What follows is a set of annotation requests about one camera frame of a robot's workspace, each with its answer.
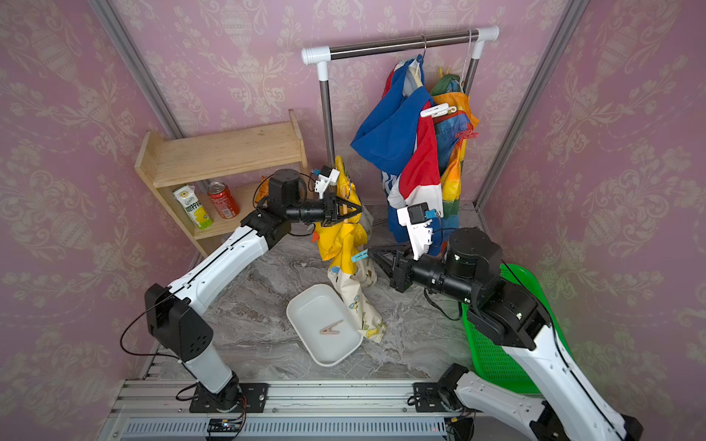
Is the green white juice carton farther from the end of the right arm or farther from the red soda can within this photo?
the end of the right arm

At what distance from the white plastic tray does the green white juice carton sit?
373mm

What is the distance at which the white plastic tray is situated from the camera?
830mm

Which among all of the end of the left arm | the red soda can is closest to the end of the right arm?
the end of the left arm

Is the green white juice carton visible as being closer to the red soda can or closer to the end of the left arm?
the red soda can

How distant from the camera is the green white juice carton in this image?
2.54ft
